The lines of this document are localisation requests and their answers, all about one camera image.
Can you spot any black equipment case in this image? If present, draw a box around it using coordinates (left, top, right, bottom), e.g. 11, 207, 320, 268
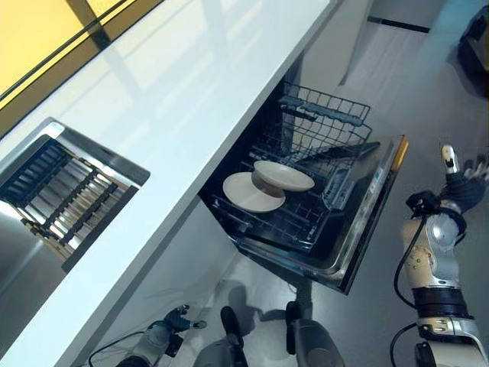
456, 7, 489, 83

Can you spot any stainless steel sink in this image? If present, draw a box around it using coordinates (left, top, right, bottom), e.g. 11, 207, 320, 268
0, 118, 151, 274

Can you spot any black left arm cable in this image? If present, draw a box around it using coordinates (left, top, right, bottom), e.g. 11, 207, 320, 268
88, 330, 147, 367

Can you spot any cream plate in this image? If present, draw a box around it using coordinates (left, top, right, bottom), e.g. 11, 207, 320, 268
251, 160, 316, 193
222, 171, 287, 213

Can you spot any glossy white cabinet door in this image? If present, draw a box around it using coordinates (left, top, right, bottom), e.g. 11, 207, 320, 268
11, 198, 241, 367
301, 0, 374, 87

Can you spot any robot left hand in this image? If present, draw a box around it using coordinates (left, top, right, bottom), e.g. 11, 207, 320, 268
162, 304, 207, 333

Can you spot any robot right leg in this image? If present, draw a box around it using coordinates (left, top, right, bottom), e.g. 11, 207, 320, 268
285, 300, 347, 367

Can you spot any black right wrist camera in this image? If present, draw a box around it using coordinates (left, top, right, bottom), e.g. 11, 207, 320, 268
405, 190, 441, 219

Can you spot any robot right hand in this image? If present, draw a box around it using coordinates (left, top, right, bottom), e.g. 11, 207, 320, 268
439, 144, 489, 211

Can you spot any black dish drying rack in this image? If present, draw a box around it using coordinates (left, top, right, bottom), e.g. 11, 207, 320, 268
0, 135, 137, 265

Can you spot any black dishwasher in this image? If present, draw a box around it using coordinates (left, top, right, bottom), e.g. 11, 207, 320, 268
198, 82, 409, 296

